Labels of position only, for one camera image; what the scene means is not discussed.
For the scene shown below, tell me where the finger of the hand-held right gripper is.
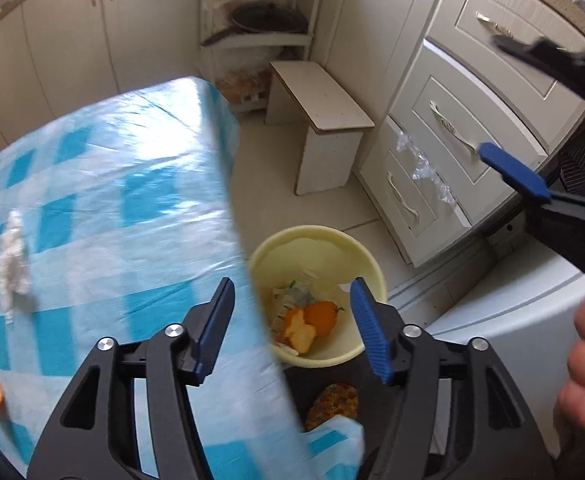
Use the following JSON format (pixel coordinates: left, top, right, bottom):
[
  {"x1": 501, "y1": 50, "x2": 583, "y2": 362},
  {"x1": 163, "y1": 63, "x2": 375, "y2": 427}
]
[
  {"x1": 478, "y1": 142, "x2": 585, "y2": 221},
  {"x1": 492, "y1": 34, "x2": 585, "y2": 106}
]

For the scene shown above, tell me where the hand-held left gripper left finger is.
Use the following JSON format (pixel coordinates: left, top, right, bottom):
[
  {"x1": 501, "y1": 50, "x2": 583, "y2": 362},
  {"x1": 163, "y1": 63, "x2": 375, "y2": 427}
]
[{"x1": 26, "y1": 277, "x2": 236, "y2": 480}]

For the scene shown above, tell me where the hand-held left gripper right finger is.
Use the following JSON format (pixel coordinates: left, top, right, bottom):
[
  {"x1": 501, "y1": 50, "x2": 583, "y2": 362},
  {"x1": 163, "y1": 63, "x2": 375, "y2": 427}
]
[{"x1": 349, "y1": 277, "x2": 555, "y2": 480}]

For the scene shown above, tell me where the pale yellow plastic bin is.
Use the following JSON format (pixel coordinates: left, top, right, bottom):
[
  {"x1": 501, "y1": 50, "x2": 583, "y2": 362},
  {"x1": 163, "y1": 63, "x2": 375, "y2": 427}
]
[{"x1": 248, "y1": 226, "x2": 388, "y2": 368}]

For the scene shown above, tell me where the colourful knitted mat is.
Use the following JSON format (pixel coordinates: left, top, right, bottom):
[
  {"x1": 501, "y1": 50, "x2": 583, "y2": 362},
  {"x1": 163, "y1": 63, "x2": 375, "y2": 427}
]
[{"x1": 305, "y1": 382, "x2": 360, "y2": 433}]

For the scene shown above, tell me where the clear plastic wrap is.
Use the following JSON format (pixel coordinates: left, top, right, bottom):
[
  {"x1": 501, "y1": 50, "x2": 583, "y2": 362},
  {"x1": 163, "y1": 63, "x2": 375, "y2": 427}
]
[{"x1": 396, "y1": 130, "x2": 459, "y2": 207}]

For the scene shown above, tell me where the white appliance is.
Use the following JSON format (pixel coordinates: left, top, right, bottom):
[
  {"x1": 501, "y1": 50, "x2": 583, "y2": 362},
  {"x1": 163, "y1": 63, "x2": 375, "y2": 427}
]
[{"x1": 402, "y1": 247, "x2": 585, "y2": 461}]

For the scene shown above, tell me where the cream cabinet with small drawers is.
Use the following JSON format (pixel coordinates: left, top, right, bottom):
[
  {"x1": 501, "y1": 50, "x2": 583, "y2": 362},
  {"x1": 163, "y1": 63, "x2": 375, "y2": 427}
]
[{"x1": 355, "y1": 0, "x2": 585, "y2": 268}]

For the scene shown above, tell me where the blue checkered tablecloth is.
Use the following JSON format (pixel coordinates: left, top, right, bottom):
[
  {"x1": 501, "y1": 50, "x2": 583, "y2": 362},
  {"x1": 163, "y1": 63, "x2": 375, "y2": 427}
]
[{"x1": 0, "y1": 76, "x2": 365, "y2": 480}]

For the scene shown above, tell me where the small white wooden stool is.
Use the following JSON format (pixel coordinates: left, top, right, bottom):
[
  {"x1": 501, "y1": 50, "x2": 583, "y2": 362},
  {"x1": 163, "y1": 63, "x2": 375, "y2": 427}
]
[{"x1": 265, "y1": 60, "x2": 376, "y2": 197}]

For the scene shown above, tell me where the small white twisted tissue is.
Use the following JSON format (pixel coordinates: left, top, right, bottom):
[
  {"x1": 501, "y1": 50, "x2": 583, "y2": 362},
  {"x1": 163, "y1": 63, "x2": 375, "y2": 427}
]
[{"x1": 0, "y1": 210, "x2": 33, "y2": 324}]

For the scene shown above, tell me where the brown orange bag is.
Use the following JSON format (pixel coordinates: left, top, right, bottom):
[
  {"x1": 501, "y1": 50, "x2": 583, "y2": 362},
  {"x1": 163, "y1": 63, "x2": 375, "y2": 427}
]
[{"x1": 216, "y1": 71, "x2": 269, "y2": 112}]

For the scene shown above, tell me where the dark frying pan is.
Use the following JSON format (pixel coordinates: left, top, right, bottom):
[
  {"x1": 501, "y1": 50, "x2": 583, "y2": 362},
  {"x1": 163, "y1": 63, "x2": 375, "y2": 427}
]
[{"x1": 230, "y1": 2, "x2": 309, "y2": 36}]

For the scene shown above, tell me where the white corner shelf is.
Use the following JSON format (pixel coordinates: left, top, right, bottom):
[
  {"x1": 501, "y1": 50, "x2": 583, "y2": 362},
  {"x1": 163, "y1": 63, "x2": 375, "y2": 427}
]
[{"x1": 198, "y1": 0, "x2": 328, "y2": 116}]

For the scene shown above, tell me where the cream cabinet with doors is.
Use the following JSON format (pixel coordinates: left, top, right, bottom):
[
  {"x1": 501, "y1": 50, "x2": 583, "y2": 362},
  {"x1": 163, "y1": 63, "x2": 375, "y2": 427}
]
[{"x1": 0, "y1": 0, "x2": 206, "y2": 161}]

